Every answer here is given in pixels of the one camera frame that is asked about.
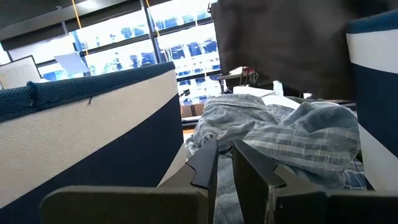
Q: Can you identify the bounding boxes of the dark grey garment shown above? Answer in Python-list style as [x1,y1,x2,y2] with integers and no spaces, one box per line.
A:
[210,0,398,100]

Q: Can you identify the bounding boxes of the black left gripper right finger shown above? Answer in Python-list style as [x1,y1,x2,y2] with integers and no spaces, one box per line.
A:
[232,139,398,224]

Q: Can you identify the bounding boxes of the whiteboard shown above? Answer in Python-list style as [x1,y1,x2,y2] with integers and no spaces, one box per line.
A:
[0,55,43,90]

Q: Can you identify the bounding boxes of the hanging white paper sheet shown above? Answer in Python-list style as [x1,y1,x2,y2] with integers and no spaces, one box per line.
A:
[54,52,91,75]

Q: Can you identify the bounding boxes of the navy white striped fabric bin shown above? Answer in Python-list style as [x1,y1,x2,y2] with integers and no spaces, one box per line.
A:
[346,9,398,191]
[0,61,187,224]

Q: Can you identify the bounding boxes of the white folded garment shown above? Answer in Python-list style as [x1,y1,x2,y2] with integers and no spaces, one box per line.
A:
[233,85,301,110]

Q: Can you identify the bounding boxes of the yellow hanging cable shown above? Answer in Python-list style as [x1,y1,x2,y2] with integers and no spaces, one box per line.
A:
[70,0,90,57]
[144,0,160,37]

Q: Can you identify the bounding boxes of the light blue plaid shirt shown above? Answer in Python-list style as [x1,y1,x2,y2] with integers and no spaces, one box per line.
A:
[185,94,368,224]

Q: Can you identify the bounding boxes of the brown cardboard box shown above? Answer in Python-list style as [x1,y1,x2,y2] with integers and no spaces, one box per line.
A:
[181,103,205,118]

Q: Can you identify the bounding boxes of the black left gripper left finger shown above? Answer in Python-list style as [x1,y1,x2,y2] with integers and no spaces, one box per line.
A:
[39,138,219,224]

